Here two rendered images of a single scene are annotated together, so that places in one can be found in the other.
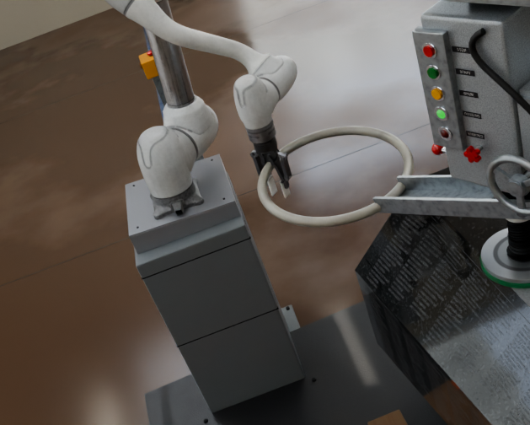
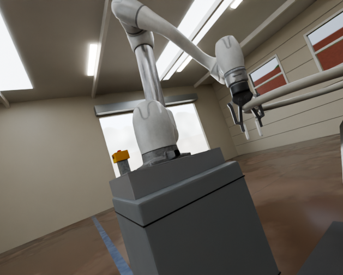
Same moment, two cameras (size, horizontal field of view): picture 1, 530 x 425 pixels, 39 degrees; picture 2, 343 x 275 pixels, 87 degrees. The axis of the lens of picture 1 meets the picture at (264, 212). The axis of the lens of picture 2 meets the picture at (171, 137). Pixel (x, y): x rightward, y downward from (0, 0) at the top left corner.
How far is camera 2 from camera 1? 218 cm
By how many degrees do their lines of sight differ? 49
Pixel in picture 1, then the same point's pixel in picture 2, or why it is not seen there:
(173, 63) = (156, 79)
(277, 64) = not seen: hidden behind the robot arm
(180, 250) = (187, 184)
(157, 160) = (155, 111)
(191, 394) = not seen: outside the picture
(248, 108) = (233, 47)
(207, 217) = (201, 160)
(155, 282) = (160, 234)
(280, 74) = not seen: hidden behind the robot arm
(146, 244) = (145, 185)
